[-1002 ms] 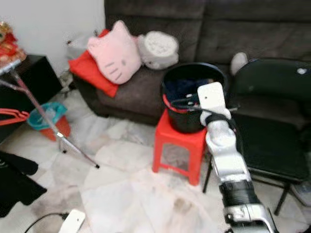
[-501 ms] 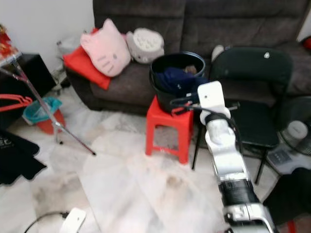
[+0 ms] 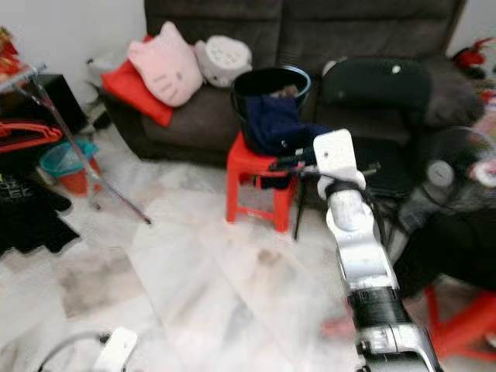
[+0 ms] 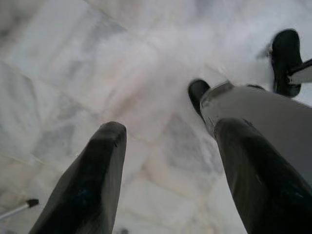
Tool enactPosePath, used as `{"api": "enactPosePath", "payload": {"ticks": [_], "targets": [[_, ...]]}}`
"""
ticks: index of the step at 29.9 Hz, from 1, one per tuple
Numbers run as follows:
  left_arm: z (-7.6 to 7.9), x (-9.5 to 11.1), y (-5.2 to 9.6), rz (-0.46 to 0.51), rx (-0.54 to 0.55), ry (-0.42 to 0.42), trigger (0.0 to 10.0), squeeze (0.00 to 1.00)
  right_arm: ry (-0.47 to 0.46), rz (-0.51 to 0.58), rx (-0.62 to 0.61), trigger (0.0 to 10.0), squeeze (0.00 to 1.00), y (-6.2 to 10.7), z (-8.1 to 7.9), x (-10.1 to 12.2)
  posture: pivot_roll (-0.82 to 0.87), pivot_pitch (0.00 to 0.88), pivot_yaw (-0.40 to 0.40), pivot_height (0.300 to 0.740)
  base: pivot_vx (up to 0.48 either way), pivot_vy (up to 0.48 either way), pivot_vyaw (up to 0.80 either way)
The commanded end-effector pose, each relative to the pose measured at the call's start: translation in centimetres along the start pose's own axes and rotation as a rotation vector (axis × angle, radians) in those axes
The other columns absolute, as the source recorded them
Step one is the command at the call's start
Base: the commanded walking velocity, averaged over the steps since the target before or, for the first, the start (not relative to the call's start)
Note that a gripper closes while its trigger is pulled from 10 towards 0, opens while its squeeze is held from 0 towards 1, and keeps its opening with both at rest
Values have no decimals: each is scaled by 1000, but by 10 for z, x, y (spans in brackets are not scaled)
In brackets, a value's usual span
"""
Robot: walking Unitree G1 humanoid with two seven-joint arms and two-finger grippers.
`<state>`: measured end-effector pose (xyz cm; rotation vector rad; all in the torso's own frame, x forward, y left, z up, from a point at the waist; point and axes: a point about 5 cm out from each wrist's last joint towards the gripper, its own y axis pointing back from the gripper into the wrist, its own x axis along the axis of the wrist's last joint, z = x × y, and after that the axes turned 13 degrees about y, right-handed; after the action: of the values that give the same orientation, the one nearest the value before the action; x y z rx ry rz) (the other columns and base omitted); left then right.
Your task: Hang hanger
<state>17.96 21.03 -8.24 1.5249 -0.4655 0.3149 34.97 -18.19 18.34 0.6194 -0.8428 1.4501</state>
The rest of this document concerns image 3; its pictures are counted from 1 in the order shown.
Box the navy shirt red stripe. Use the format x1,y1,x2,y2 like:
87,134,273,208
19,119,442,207
244,95,334,191

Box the red plastic stool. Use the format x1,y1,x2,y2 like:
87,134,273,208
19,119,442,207
225,130,299,233
425,283,496,363

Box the black electric fan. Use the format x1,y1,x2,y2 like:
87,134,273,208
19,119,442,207
395,124,496,233

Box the black laundry basket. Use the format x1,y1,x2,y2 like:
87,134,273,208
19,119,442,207
231,65,312,156

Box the person's leg black trousers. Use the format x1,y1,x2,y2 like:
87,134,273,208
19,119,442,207
394,208,496,299

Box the grey round plush cushion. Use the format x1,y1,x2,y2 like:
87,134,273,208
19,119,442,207
194,35,253,88

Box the black T-shirt green logo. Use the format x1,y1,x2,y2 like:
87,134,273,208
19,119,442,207
0,147,78,257

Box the dark grey sofa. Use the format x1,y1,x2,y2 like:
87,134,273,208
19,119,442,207
101,0,496,167

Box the red figurine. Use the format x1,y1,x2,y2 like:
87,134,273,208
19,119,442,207
0,27,22,78

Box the red bin teal bag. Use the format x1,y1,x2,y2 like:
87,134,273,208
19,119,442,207
39,139,98,198

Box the red plush toy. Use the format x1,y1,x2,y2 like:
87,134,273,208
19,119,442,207
449,35,496,78

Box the pink cat cushion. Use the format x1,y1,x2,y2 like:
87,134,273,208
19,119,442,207
128,21,204,108

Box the person's bare foot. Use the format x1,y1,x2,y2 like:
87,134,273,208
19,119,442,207
319,312,357,339

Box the silver metal clothes rack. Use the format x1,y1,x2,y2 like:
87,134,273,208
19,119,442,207
0,64,153,226

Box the red cushion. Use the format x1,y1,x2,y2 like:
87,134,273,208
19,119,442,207
101,35,175,129

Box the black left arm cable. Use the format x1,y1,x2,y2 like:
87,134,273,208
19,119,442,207
37,332,113,372

